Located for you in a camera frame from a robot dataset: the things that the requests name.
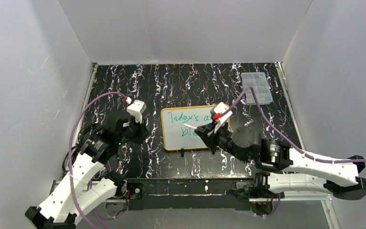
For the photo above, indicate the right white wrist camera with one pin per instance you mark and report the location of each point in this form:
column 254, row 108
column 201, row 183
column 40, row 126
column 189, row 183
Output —
column 221, row 114

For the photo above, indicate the yellow framed whiteboard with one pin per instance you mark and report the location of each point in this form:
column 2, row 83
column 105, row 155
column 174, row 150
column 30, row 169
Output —
column 176, row 135

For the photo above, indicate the green whiteboard marker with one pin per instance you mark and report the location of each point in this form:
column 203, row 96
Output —
column 190, row 126

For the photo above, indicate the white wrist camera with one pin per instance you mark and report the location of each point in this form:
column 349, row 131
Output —
column 221, row 114
column 136, row 109

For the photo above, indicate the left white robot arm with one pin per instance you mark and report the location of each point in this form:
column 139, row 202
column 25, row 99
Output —
column 68, row 203

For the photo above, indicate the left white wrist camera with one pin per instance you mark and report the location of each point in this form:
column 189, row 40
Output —
column 136, row 109

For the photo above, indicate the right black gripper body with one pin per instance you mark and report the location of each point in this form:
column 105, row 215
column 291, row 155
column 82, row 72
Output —
column 210, row 134

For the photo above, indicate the clear plastic compartment box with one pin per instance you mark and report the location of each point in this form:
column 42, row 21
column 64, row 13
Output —
column 258, row 81

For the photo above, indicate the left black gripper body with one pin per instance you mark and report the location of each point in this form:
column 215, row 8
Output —
column 137, row 130

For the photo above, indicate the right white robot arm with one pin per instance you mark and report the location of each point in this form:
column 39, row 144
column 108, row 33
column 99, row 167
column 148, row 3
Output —
column 282, row 168

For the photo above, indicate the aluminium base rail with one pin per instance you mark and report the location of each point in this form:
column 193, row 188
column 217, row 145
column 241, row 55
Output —
column 202, row 189

